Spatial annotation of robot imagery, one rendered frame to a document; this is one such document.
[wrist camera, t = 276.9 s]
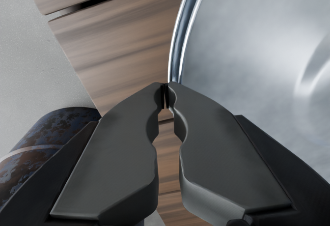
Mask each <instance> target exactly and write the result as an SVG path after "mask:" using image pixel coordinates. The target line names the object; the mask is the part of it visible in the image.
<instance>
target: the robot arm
mask: <svg viewBox="0 0 330 226"><path fill-rule="evenodd" d="M165 103H166V109H169V110H170V111H171V112H172V113H173V114H174V133H175V135H176V136H177V137H178V138H179V139H180V140H181V142H182V145H181V146H180V149H179V182H180V189H181V196H182V203H183V205H184V207H185V208H186V209H187V210H188V211H189V212H191V213H192V214H194V215H196V216H198V217H200V218H201V219H203V220H205V221H207V222H208V223H210V224H212V225H213V226H330V184H329V183H328V182H327V181H326V180H325V179H324V178H323V177H322V176H321V175H320V174H319V173H317V172H316V171H315V170H314V169H313V168H312V167H310V166H309V165H308V164H307V163H305V162H304V161H303V160H302V159H300V158H299V157H298V156H296V155H295V154H294V153H292V152H291V151H290V150H288V149H287V148H286V147H284V146H283V145H282V144H280V143H279V142H278V141H276V140H275V139H274V138H272V137H271V136H270V135H268V134H267V133H266V132H264V131H263V130H262V129H260V128H259V127H258V126H256V125H255V124H254V123H252V122H251V121H250V120H248V119H247V118H246V117H244V116H243V115H242V114H241V115H233V114H232V113H231V112H230V111H228V110H227V109H226V108H225V107H223V106H222V105H220V104H219V103H217V102H216V101H214V100H212V99H211V98H209V97H207V96H205V95H203V94H201V93H199V92H196V91H194V90H192V89H190V88H188V87H186V86H183V85H181V84H179V83H177V82H173V81H171V82H169V83H165V84H164V83H159V82H154V83H152V84H150V85H148V86H147V87H145V88H143V89H141V90H140V91H138V92H136V93H135V94H133V95H131V96H129V97H128V98H126V99H124V100H123V101H121V102H120V103H118V104H117V105H115V106H114V107H113V108H112V109H110V110H109V111H108V112H107V113H106V114H105V115H104V116H103V117H102V118H101V119H100V120H98V121H90V122H89V123H88V124H87V125H85V126H84V127H83V128H82V129H81V130H80V131H79V132H78V133H77V134H76V135H74V136H73V137H72V138H71V139H70V140H69V141H68V142H67V143H66V144H65V145H64V146H63V147H62V148H61V149H59V150H58V151H57V152H56V153H55V154H54V155H53V156H52V157H51V158H50V159H48V160H47V161H46V162H45V163H44V164H43V165H42V166H41V167H40V168H39V169H37V170H36V171H35V172H34V173H33V174H32V175H31V176H30V177H29V178H28V179H27V180H26V181H25V182H24V183H23V184H22V185H21V186H20V187H19V189H18V190H17V191H16V192H15V193H14V194H13V195H12V196H11V198H10V199H9V200H8V201H7V202H6V204H5V205H4V206H3V207H2V208H1V210H0V226H135V225H136V224H138V223H139V222H141V221H142V220H144V219H145V218H146V217H148V216H149V215H151V214H152V213H153V212H154V211H155V210H156V208H157V206H158V194H159V174H158V162H157V151H156V149H155V147H154V146H153V144H152V143H153V141H154V139H155V138H156V137H157V136H158V134H159V123H158V114H159V113H160V111H161V110H162V109H164V106H165Z"/></svg>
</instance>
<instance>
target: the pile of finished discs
mask: <svg viewBox="0 0 330 226"><path fill-rule="evenodd" d="M195 3H196V0H182V2H181V5H180V8H179V11H178V15H177V18H176V22H175V26H174V30H173V35H172V40H171V45H170V52H169V61H168V83H169V82H171V81H173V82H177V83H178V76H179V66H180V58H181V53H182V48H183V43H184V39H185V35H186V31H187V28H188V24H189V21H190V18H191V15H192V12H193V8H194V6H195Z"/></svg>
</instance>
